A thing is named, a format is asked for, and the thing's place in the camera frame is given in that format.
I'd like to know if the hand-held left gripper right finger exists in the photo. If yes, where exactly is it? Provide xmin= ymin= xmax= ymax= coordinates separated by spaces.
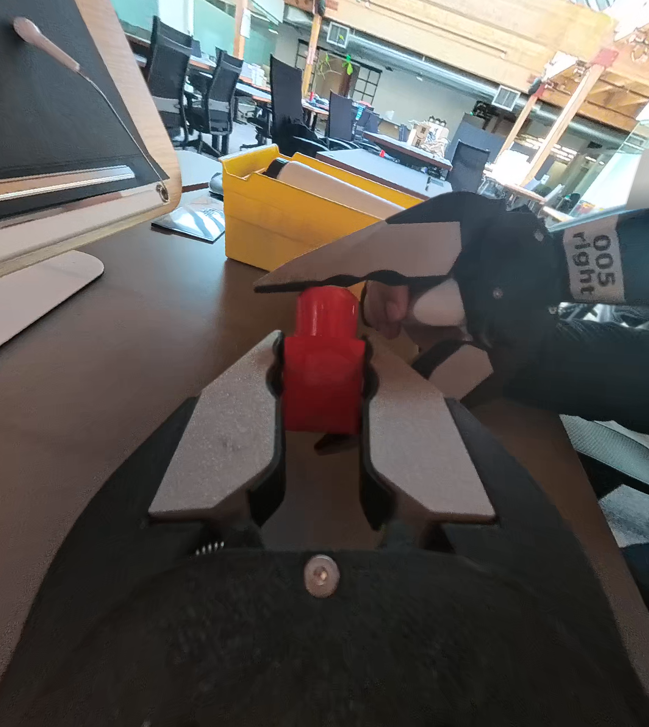
xmin=359 ymin=338 xmax=498 ymax=532

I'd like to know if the grey office table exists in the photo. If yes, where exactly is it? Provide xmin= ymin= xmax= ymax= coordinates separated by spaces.
xmin=316 ymin=149 xmax=454 ymax=197

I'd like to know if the red toy building block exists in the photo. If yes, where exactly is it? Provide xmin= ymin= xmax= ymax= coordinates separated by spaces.
xmin=281 ymin=287 xmax=368 ymax=436

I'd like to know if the black office chair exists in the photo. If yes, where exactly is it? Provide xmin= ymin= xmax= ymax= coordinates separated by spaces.
xmin=560 ymin=415 xmax=649 ymax=547
xmin=267 ymin=55 xmax=328 ymax=158
xmin=327 ymin=91 xmax=363 ymax=150
xmin=449 ymin=140 xmax=490 ymax=194
xmin=145 ymin=16 xmax=194 ymax=150
xmin=199 ymin=48 xmax=245 ymax=158

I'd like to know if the wooden post red bracket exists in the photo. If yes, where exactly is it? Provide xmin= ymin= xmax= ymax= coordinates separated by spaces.
xmin=520 ymin=48 xmax=619 ymax=188

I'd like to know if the silver ventilation duct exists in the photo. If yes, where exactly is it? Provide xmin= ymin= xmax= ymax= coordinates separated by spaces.
xmin=324 ymin=23 xmax=635 ymax=143

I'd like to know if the wooden book stand white base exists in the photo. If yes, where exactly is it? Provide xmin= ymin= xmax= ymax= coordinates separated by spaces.
xmin=0 ymin=0 xmax=183 ymax=374

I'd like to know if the yellow plastic bin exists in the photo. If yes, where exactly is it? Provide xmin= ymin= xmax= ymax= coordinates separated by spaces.
xmin=219 ymin=144 xmax=425 ymax=272

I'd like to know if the person's right forearm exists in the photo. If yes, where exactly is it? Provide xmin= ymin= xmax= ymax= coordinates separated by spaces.
xmin=472 ymin=315 xmax=649 ymax=439

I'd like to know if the dark printed mouse pad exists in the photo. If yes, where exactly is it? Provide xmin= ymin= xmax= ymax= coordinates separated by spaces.
xmin=151 ymin=203 xmax=227 ymax=244

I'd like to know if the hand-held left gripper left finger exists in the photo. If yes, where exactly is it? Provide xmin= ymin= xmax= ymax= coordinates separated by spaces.
xmin=148 ymin=331 xmax=288 ymax=528

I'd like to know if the person's right hand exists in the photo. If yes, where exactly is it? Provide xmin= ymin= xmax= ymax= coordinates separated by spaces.
xmin=361 ymin=281 xmax=417 ymax=342

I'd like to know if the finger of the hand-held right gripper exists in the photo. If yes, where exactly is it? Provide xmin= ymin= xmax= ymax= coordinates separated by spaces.
xmin=412 ymin=341 xmax=496 ymax=401
xmin=253 ymin=218 xmax=464 ymax=296

